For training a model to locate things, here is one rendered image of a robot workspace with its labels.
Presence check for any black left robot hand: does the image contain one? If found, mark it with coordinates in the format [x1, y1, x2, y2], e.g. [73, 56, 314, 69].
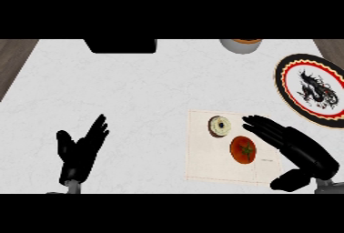
[54, 113, 112, 187]

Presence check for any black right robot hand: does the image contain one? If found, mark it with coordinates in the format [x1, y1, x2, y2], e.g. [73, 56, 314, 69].
[240, 114, 341, 193]

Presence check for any red tomato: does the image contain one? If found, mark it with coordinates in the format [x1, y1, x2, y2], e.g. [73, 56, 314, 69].
[229, 136, 258, 165]

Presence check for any beige placemat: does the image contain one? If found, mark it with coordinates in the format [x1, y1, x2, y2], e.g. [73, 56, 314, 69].
[184, 109, 285, 187]

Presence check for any dragon print plate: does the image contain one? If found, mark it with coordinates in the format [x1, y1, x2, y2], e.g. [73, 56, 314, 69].
[273, 53, 344, 129]

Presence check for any cream round pastry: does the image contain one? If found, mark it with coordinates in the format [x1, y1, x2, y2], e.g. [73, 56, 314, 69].
[206, 115, 233, 138]

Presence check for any black appliance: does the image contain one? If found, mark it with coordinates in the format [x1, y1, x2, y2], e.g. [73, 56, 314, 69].
[82, 39, 158, 55]

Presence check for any grey cup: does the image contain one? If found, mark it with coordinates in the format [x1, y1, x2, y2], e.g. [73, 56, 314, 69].
[217, 39, 262, 56]

